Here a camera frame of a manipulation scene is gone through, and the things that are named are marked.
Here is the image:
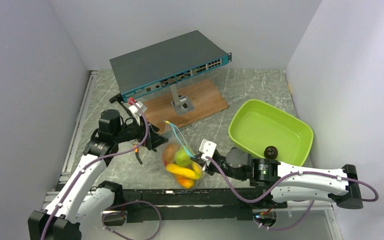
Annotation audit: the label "orange black pliers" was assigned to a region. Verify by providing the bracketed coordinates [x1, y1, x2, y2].
[130, 140, 143, 165]

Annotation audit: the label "yellow banana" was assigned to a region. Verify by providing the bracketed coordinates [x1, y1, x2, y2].
[165, 163, 201, 180]
[191, 161, 202, 177]

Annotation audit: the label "orange yellow mango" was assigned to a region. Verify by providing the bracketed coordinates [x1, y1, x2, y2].
[174, 174, 195, 189]

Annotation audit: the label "green plastic tray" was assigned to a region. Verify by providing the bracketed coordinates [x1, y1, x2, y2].
[228, 99, 314, 166]

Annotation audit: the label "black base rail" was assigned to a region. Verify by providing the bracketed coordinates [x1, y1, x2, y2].
[89, 188, 287, 224]

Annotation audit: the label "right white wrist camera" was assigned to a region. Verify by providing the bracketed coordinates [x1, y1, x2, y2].
[198, 139, 217, 164]

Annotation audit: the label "wooden board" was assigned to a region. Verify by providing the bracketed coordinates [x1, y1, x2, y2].
[144, 79, 228, 133]

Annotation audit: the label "dark purple mangosteen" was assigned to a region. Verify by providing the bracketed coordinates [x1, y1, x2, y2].
[263, 145, 279, 160]

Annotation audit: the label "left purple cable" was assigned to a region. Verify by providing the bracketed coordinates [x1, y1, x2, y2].
[39, 100, 150, 240]

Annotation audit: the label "grey teal network switch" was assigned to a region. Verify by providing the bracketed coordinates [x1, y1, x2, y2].
[110, 30, 232, 103]

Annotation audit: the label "purple cable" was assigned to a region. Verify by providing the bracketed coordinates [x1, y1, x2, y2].
[39, 100, 150, 240]
[205, 156, 379, 232]

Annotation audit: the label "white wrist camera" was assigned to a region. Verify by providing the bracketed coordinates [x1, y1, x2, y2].
[198, 139, 217, 164]
[128, 97, 147, 125]

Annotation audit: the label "grey metal stand bracket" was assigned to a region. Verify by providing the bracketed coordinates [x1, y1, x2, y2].
[169, 84, 195, 116]

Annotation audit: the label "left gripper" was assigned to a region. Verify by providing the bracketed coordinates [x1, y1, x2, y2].
[113, 114, 168, 150]

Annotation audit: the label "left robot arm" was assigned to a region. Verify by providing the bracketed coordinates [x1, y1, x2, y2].
[27, 104, 167, 240]

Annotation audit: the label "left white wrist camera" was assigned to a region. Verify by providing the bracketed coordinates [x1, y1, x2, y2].
[128, 97, 147, 125]

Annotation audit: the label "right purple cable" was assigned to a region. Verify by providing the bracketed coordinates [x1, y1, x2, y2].
[205, 156, 379, 232]

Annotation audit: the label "brown kiwi fruit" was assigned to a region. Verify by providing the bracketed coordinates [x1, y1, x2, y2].
[162, 143, 179, 164]

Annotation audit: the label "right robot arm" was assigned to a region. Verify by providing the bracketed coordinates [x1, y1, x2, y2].
[191, 147, 364, 210]

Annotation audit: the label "green pear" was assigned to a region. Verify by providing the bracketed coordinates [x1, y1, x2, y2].
[174, 147, 193, 167]

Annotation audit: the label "clear zip top bag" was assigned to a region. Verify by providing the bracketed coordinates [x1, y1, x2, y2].
[161, 120, 204, 190]

